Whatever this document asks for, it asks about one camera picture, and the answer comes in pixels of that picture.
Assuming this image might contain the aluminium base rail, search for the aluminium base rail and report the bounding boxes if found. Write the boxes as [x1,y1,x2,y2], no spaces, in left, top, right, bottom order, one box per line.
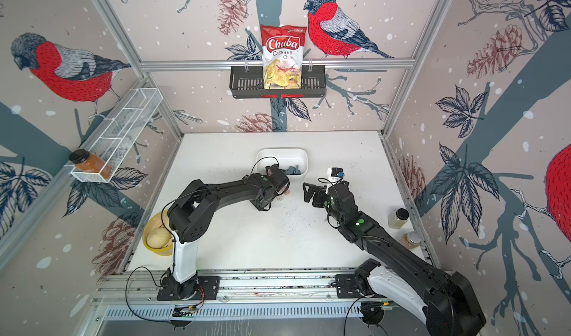
[92,267,358,306]

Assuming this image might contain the white storage box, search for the white storage box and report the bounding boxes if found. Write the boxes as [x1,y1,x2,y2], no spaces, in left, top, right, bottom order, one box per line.
[253,148,309,179]

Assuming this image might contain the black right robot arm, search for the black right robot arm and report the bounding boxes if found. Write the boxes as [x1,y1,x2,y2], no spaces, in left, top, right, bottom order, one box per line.
[303,181,486,335]

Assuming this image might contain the black wire wall basket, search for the black wire wall basket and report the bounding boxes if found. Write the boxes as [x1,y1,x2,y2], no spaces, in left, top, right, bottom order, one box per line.
[230,65,327,99]

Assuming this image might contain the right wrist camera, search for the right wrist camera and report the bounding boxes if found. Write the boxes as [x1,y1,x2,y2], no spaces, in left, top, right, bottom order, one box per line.
[327,167,344,183]

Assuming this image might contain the clear jar white lid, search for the clear jar white lid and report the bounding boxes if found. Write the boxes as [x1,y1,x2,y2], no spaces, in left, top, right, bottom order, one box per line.
[400,231,422,250]

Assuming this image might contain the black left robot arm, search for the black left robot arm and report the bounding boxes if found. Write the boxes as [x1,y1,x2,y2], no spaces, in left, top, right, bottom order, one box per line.
[167,164,290,300]

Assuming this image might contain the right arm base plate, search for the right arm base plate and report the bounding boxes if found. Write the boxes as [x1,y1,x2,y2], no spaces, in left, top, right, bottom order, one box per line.
[330,274,390,300]

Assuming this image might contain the clear jar black lid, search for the clear jar black lid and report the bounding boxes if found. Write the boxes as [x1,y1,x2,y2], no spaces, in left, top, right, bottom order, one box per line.
[388,208,410,229]

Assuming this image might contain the round bread bun lower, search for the round bread bun lower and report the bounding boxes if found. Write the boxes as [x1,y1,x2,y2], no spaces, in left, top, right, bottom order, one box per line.
[146,227,172,249]

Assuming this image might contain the orange spice jar black lid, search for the orange spice jar black lid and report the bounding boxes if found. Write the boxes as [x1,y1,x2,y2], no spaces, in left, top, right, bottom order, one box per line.
[69,149,113,180]

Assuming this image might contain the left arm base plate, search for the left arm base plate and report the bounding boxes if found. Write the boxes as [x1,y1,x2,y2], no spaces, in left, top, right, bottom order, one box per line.
[157,275,220,302]

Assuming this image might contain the Chuba cassava chips bag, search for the Chuba cassava chips bag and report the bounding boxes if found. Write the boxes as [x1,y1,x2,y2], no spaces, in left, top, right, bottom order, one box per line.
[260,25,307,89]

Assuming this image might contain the clear acrylic wall shelf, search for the clear acrylic wall shelf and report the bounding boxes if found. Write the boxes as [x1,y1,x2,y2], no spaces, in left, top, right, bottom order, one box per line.
[71,87,163,183]

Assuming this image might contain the blue eraser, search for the blue eraser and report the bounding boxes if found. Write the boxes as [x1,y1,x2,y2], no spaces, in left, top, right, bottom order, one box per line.
[285,166,300,175]

